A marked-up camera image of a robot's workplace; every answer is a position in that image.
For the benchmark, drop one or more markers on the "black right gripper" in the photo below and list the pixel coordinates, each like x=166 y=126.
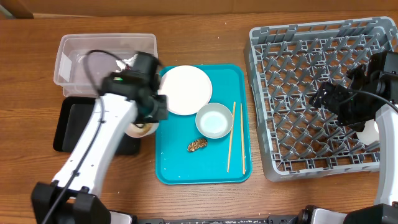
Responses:
x=331 y=104

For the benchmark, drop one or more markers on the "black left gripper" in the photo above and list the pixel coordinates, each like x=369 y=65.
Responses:
x=163 y=114

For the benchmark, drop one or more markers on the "pink bowl with rice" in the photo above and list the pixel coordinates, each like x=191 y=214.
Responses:
x=141 y=130

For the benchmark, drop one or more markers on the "white cup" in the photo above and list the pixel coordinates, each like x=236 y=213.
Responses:
x=370 y=133

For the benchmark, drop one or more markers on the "white paper napkin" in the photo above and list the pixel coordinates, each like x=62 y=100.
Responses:
x=126 y=63

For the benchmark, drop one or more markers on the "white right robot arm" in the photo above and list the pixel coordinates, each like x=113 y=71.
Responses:
x=384 y=209

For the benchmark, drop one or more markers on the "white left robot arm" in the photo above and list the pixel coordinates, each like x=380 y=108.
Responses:
x=74 y=193

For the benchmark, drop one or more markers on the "black waste tray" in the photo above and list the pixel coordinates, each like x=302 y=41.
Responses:
x=75 y=114

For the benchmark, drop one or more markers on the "grey dishwasher rack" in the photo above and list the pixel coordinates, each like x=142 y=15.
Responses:
x=286 y=65

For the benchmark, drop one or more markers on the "clear plastic waste bin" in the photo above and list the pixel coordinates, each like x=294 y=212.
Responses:
x=69 y=71

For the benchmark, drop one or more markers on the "large pink plate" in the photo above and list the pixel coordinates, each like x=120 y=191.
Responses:
x=187 y=89

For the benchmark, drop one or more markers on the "teal plastic tray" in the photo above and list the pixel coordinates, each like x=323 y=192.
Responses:
x=174 y=165

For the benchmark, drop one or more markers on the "brown food scrap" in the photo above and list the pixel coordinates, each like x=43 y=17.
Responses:
x=197 y=144

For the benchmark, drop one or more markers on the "grey-green bowl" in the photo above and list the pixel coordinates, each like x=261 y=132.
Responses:
x=214 y=120

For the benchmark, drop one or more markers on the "left wooden chopstick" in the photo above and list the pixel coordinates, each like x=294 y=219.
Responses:
x=231 y=138

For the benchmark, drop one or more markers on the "wooden chopstick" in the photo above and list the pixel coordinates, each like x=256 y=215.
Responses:
x=242 y=141
x=231 y=138

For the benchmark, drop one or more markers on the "right wooden chopstick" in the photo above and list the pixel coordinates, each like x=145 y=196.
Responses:
x=242 y=141

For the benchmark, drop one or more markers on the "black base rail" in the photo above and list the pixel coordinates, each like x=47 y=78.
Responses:
x=217 y=221

